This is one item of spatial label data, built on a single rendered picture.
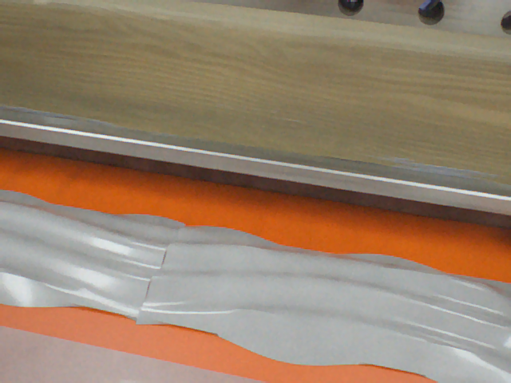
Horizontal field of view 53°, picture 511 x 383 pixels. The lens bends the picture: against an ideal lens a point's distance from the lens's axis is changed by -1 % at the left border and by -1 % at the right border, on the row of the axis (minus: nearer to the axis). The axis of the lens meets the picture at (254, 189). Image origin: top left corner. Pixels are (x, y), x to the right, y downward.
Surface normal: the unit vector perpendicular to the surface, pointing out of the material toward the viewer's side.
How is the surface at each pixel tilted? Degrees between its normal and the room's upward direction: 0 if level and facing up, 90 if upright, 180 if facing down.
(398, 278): 4
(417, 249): 32
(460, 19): 58
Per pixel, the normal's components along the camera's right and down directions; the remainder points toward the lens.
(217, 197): 0.06, -0.82
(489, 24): -0.20, 0.55
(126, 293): -0.06, -0.34
